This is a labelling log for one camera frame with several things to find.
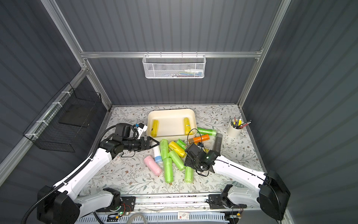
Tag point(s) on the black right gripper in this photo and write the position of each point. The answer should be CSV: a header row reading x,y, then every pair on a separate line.
x,y
190,154

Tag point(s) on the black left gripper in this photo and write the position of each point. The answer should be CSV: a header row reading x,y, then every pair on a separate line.
x,y
144,143

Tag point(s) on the yellow trash bag roll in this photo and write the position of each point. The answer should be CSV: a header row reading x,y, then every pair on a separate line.
x,y
154,129
178,149
187,126

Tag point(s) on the light green trash bag roll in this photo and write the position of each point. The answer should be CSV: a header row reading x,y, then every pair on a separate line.
x,y
189,175
168,170
176,159
164,149

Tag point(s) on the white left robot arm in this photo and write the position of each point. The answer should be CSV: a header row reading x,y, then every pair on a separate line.
x,y
61,203

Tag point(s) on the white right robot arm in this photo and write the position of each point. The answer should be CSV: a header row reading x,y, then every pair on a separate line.
x,y
269,190

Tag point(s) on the pink trash bag roll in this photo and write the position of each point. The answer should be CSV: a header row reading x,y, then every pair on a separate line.
x,y
153,166

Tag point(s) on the green labelled trash bag roll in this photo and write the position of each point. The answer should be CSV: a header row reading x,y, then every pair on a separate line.
x,y
182,144

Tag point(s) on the white blue trash bag roll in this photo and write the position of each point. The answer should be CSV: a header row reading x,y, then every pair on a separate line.
x,y
157,155

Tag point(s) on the orange trash bag roll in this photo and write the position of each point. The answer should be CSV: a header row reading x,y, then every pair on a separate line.
x,y
198,139

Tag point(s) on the grey trash bag roll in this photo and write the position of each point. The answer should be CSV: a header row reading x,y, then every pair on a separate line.
x,y
218,144

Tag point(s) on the cream storage box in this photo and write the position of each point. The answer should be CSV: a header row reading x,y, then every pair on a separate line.
x,y
171,124

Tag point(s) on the white pen cup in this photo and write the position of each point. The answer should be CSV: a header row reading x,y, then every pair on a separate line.
x,y
236,126

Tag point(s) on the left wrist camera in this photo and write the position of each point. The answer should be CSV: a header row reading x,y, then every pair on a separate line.
x,y
141,128

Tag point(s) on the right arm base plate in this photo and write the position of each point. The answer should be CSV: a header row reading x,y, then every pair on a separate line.
x,y
221,201

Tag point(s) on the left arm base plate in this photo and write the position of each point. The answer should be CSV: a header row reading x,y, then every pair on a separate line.
x,y
123,204

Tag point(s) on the white wire wall basket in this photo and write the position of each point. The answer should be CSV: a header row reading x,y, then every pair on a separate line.
x,y
174,67

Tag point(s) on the black wire side basket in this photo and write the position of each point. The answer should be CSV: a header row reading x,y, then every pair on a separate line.
x,y
63,124

